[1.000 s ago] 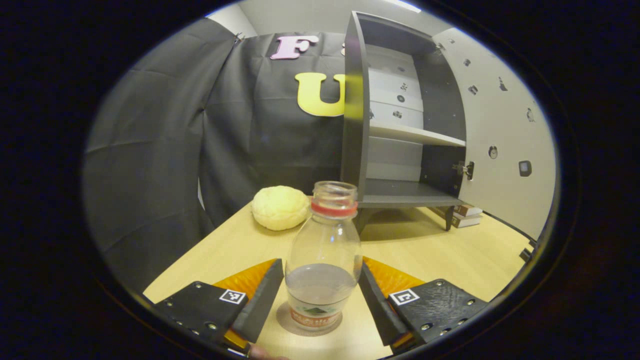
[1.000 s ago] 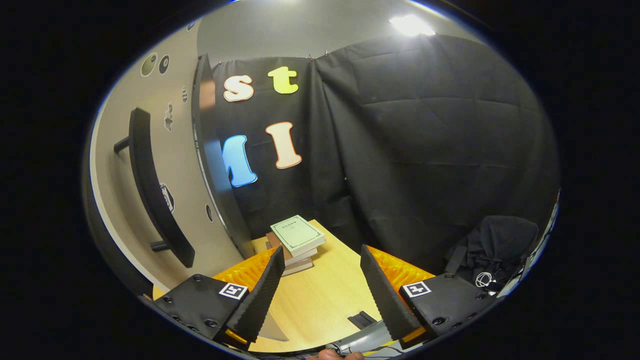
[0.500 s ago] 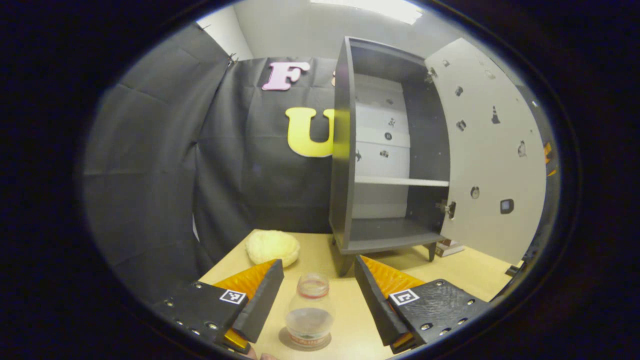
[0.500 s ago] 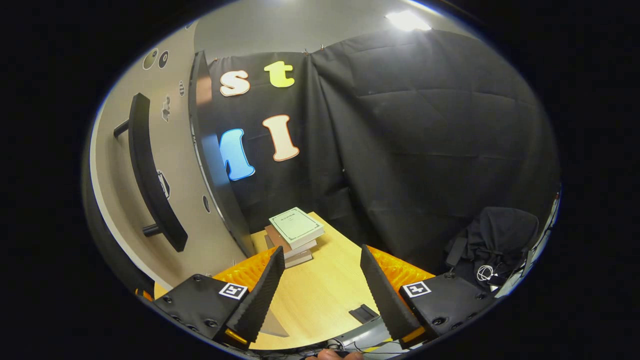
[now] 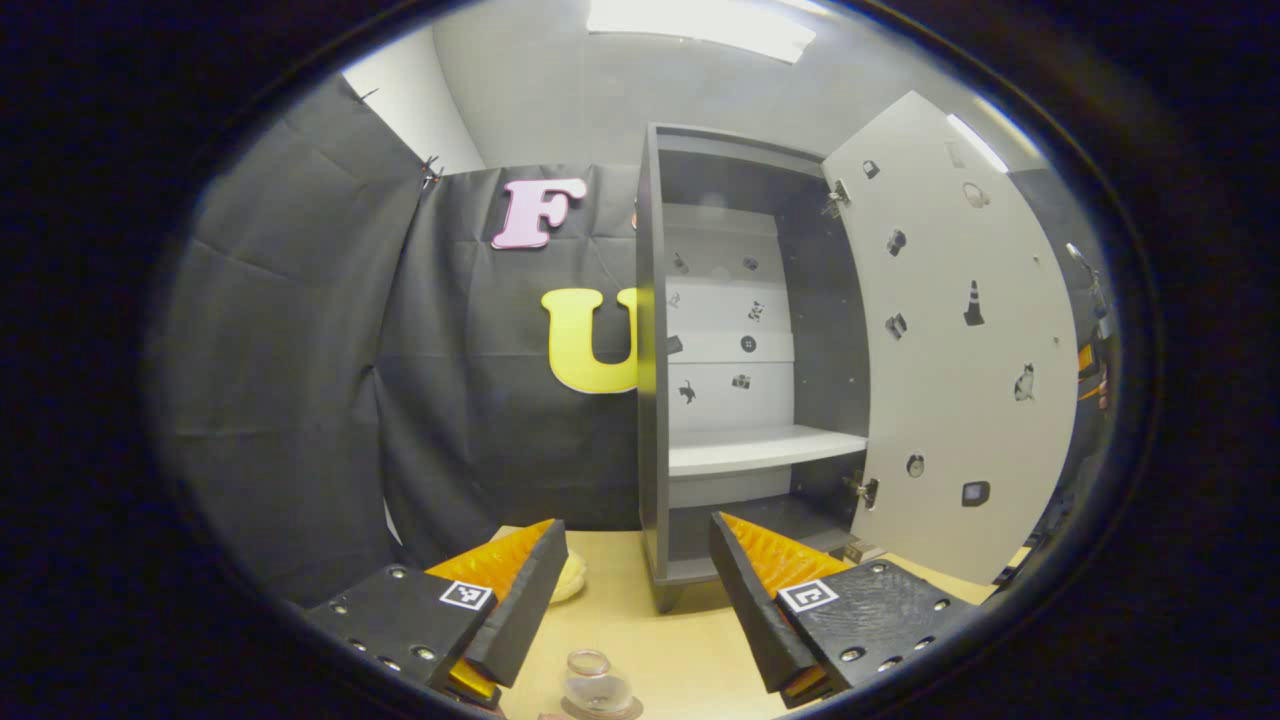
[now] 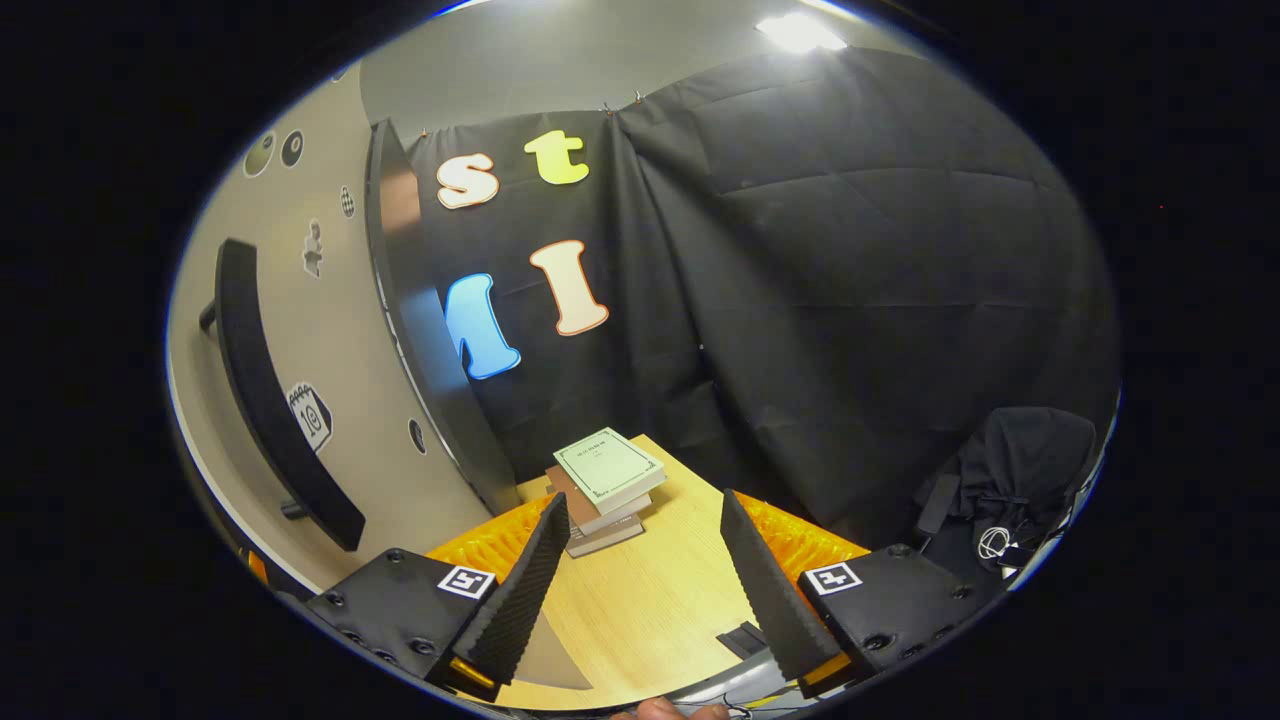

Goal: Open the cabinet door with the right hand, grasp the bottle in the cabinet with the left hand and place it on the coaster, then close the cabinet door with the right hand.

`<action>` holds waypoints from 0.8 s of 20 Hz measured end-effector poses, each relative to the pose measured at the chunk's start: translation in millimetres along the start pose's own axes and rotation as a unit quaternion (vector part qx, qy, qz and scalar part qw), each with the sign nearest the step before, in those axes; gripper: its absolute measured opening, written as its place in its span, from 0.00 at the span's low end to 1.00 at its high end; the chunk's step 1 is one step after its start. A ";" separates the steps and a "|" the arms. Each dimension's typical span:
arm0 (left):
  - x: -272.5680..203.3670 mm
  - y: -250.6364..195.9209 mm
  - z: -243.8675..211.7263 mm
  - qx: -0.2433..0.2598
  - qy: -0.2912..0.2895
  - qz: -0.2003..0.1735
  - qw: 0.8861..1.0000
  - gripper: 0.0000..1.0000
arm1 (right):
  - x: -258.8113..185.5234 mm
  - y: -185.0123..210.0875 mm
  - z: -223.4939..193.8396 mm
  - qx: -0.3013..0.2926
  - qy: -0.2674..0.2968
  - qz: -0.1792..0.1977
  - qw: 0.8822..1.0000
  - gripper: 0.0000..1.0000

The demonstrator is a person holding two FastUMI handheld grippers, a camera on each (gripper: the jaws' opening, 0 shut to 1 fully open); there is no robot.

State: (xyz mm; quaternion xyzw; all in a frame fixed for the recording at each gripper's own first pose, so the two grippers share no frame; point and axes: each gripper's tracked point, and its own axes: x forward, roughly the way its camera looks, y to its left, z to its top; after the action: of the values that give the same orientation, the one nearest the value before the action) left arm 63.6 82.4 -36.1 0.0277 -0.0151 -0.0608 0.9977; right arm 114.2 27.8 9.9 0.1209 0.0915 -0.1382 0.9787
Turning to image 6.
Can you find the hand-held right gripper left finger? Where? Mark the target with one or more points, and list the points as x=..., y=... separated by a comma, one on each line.
x=515, y=600

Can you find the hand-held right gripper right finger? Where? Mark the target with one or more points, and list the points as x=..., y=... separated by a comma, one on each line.
x=770, y=600

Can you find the grey cabinet door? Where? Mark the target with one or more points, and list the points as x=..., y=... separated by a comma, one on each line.
x=370, y=420

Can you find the grey cabinet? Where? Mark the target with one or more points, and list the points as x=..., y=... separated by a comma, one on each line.
x=430, y=340

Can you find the small black flat object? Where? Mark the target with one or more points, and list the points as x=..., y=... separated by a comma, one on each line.
x=742, y=640

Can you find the grey book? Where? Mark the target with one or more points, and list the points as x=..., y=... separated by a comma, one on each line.
x=600, y=540

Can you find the brown book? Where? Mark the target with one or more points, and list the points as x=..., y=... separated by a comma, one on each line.
x=572, y=500

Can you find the green book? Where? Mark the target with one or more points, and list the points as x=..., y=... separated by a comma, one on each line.
x=605, y=468

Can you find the black bag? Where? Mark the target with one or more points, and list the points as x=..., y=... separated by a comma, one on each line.
x=1030, y=450

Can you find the black backdrop cloth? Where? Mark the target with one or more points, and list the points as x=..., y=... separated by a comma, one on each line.
x=850, y=300

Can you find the small ceiling light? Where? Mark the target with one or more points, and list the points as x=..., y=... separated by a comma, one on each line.
x=800, y=32

